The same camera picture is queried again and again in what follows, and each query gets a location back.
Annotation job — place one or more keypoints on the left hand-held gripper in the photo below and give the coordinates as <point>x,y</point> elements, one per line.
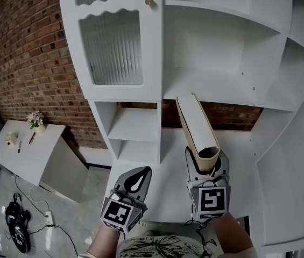
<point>119,214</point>

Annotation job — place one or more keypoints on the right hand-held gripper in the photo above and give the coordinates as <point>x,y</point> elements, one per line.
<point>212,200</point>

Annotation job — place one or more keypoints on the beige book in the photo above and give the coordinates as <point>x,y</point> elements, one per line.
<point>197,128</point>

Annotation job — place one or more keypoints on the white shelf unit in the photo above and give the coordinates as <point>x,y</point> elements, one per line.
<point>211,52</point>

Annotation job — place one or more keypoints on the person's right forearm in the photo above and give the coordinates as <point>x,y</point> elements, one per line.
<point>232,238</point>

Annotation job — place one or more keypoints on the person's left forearm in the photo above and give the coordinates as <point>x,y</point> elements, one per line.
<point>104,240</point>

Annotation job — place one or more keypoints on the person's patterned shirt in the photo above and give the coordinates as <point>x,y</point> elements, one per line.
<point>162,247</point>

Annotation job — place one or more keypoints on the white power strip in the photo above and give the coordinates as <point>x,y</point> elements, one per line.
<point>49,218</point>

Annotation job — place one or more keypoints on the white side table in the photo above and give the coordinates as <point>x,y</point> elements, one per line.
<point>33,154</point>

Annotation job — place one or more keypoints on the red pen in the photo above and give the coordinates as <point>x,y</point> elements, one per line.
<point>32,138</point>

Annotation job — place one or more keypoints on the flower vase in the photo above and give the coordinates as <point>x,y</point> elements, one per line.
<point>36,121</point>

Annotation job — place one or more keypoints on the ribbed glass cabinet door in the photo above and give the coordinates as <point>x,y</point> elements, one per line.
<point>151,63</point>

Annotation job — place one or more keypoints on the black marker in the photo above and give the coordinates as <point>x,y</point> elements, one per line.
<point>20,146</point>

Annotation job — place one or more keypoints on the gold door knob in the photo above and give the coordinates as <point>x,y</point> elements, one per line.
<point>149,1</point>

